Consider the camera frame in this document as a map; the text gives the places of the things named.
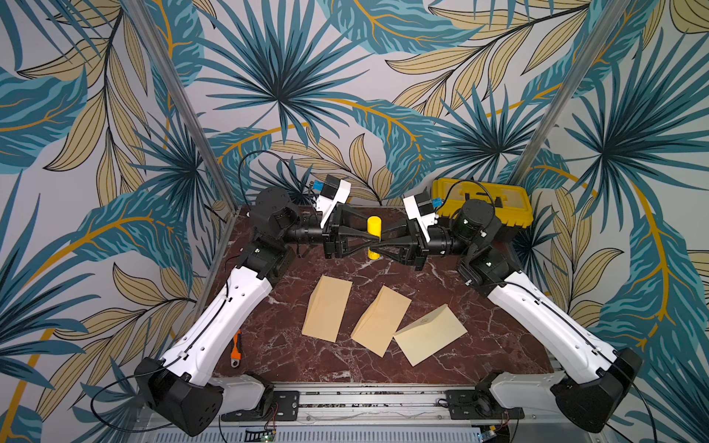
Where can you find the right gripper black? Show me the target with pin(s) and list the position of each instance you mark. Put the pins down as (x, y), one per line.
(418, 246)

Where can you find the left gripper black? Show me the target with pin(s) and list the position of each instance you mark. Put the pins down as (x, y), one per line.
(332, 231)

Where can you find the yellow glue stick cap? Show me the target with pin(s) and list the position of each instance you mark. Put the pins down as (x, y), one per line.
(374, 226)

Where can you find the yellow glue stick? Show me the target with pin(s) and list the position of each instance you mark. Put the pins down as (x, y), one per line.
(372, 254)

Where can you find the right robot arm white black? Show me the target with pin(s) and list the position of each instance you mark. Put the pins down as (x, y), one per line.
(594, 378)

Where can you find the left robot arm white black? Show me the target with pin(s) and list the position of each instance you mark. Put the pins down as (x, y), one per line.
(178, 384)

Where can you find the left manila envelope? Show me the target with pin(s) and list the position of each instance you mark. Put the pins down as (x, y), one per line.
(326, 308)

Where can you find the middle manila envelope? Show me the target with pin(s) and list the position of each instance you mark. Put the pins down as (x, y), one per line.
(381, 320)

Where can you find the right open manila envelope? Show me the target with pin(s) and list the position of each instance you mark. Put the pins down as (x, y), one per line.
(429, 334)

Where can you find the yellow black toolbox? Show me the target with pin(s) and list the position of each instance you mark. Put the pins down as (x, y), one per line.
(512, 203)

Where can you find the orange adjustable wrench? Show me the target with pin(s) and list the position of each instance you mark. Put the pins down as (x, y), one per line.
(236, 354)

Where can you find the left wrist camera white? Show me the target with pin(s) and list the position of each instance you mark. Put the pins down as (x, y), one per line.
(332, 191)

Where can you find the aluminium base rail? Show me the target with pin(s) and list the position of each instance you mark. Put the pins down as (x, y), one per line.
(324, 412)

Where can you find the right aluminium corner post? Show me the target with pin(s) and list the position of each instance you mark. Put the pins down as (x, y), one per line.
(597, 37)

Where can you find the aluminium corner post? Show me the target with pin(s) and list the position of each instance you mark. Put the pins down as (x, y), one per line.
(597, 37)
(147, 30)

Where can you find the left aluminium corner post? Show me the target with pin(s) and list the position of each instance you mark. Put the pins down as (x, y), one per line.
(147, 30)

